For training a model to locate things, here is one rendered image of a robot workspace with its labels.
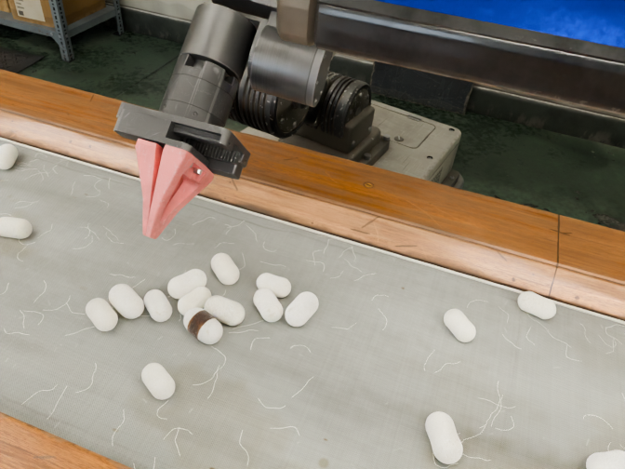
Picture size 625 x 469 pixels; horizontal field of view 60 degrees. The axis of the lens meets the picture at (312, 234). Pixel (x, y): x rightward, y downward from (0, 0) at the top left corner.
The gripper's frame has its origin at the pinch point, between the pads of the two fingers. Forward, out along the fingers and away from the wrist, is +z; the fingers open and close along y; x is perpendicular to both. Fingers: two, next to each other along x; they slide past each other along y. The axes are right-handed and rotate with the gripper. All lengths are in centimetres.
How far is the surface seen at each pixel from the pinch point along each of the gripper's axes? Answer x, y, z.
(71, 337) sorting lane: 0.0, -3.6, 10.8
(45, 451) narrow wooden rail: -8.2, 2.6, 16.5
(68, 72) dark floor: 162, -153, -64
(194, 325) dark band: 1.1, 6.0, 6.6
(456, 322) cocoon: 7.5, 26.5, -0.3
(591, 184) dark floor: 171, 72, -73
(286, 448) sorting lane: -1.4, 16.8, 12.5
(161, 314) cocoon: 1.7, 2.6, 6.8
